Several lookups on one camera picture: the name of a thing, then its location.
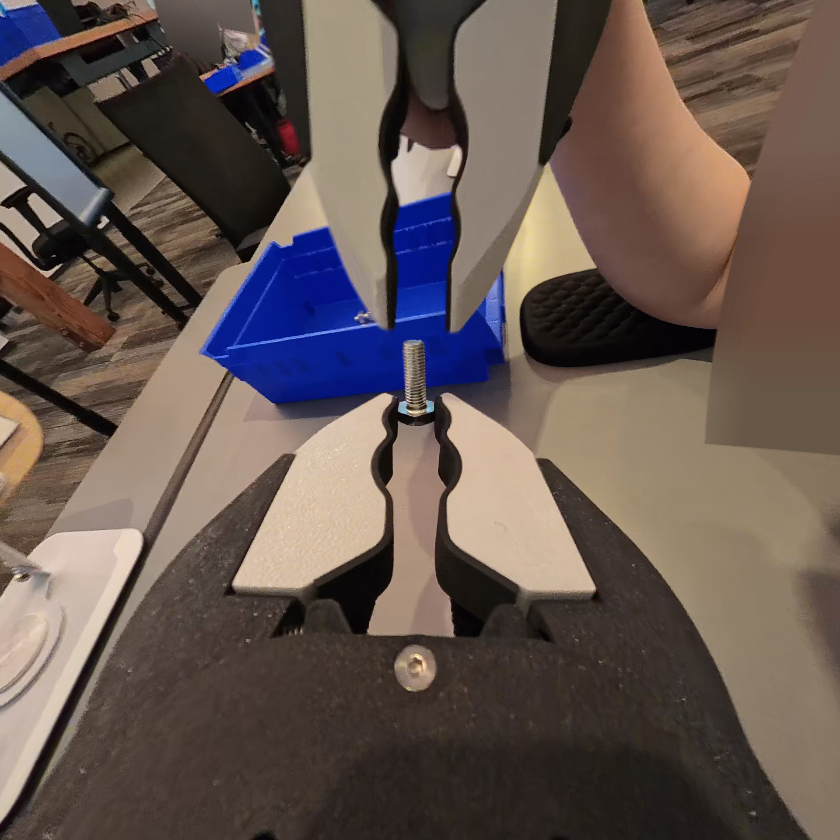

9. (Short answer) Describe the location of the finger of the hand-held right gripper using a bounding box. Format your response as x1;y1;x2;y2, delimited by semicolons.
303;0;404;331
448;0;560;334

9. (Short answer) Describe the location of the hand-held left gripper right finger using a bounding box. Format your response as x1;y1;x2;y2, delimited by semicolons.
433;392;599;602

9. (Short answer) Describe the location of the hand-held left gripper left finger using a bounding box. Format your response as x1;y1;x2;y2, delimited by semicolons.
231;392;400;600

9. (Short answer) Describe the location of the blue plastic bin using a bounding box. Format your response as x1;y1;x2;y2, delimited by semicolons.
200;193;508;405

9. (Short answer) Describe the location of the person's right forearm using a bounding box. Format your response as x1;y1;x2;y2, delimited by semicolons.
550;0;753;330

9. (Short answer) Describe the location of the person's right hand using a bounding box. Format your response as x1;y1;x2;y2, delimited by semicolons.
395;97;469;151

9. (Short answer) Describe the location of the black high-back chair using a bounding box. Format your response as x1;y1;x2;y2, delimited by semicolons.
97;54;291;261

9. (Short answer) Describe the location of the black pole stand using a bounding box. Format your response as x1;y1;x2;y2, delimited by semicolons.
0;147;206;329

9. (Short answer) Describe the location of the white board stand base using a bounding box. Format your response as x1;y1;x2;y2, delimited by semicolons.
0;528;145;818

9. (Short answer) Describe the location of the wooden office desk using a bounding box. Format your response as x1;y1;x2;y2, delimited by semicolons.
0;12;161;86

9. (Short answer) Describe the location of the wooden instruction board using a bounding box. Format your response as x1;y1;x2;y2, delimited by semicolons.
0;390;45;526

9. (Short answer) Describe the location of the grey framed panel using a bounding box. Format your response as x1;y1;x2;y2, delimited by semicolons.
0;82;110;228

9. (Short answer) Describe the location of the black office chair with armrests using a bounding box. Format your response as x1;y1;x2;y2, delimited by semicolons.
0;185;123;322

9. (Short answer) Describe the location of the wooden beam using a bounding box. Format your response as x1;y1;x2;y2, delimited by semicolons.
0;241;117;353

